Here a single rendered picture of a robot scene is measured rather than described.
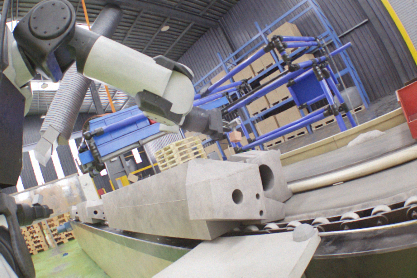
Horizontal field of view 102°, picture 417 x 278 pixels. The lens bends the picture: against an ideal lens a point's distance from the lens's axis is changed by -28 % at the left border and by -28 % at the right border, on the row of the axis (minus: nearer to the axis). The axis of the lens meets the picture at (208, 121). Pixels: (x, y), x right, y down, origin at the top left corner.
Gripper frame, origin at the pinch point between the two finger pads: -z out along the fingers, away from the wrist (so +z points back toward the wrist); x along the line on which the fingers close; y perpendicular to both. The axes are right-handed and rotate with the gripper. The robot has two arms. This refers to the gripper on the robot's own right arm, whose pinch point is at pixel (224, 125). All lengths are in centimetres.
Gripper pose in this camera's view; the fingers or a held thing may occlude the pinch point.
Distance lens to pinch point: 90.6
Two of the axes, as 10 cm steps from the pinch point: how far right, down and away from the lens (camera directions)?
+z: -7.9, -1.9, -5.8
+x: 0.7, 9.2, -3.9
